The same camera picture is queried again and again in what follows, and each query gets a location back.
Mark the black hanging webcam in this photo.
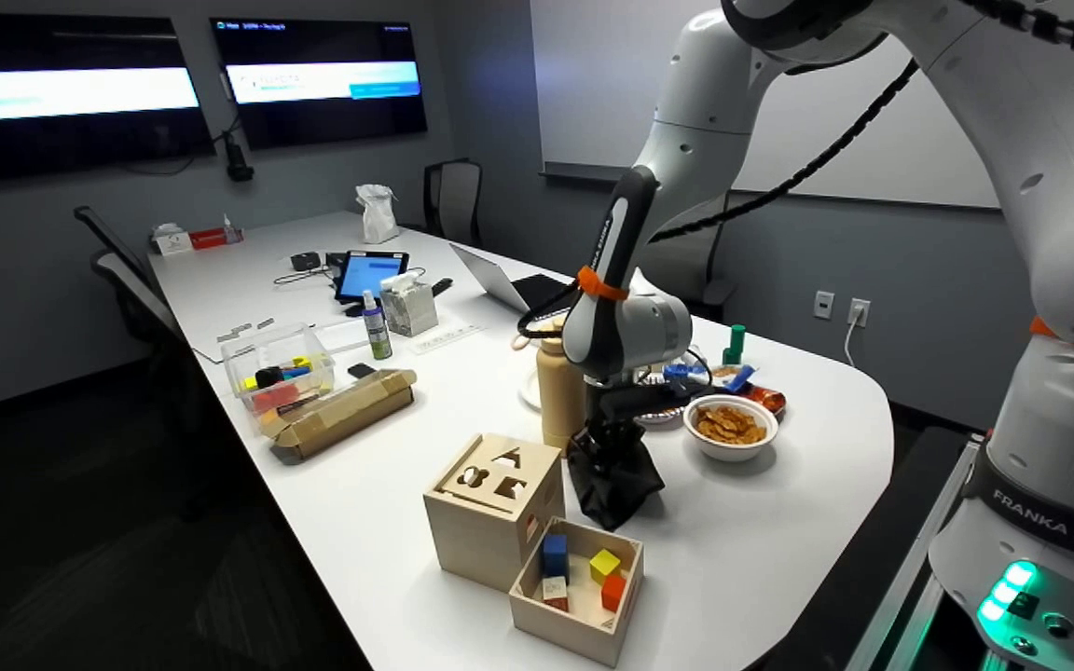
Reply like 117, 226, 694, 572
205, 90, 259, 185

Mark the wide wall monitor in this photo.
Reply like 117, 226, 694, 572
0, 11, 215, 192

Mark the blue screen tablet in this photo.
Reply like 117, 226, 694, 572
333, 248, 413, 306

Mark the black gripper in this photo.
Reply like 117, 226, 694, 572
578, 372, 696, 440

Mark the white wall outlet with plug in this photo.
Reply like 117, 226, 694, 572
838, 295, 873, 369

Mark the white tissue box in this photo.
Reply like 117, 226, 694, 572
378, 272, 444, 338

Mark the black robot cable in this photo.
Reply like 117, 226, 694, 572
644, 52, 926, 248

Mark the wall monitor with blue bar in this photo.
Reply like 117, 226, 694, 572
210, 15, 434, 148

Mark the orange chip bag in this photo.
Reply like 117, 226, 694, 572
740, 385, 792, 422

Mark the small spray bottle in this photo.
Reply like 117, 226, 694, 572
362, 292, 397, 367

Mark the mesh back office chair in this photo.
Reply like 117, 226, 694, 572
422, 156, 490, 250

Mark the blue toy block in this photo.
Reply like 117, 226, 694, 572
537, 532, 575, 583

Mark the small white box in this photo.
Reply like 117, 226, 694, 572
149, 219, 197, 262

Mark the orange toy block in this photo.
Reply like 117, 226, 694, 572
597, 572, 632, 617

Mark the whiteboard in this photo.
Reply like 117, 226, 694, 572
527, 0, 1006, 214

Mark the clear plastic lid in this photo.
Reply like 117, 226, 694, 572
194, 308, 287, 367

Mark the white bowl of pretzels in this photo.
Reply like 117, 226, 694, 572
680, 393, 780, 465

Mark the wooden tray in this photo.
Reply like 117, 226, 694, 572
509, 518, 648, 666

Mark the dark grey towel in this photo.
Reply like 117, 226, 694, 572
565, 422, 668, 532

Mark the clear plastic bin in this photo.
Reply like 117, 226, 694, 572
222, 326, 341, 422

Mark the black laptop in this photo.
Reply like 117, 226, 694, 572
448, 238, 578, 321

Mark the tan water bottle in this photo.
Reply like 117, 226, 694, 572
534, 326, 592, 453

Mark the wooden shape sorter box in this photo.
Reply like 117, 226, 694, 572
422, 431, 567, 593

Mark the yellow toy block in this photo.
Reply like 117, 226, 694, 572
585, 546, 626, 587

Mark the white plastic bag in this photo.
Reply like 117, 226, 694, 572
352, 180, 403, 250

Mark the blue snack bag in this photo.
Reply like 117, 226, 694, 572
659, 353, 757, 400

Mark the green small bottle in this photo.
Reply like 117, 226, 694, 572
720, 321, 749, 369

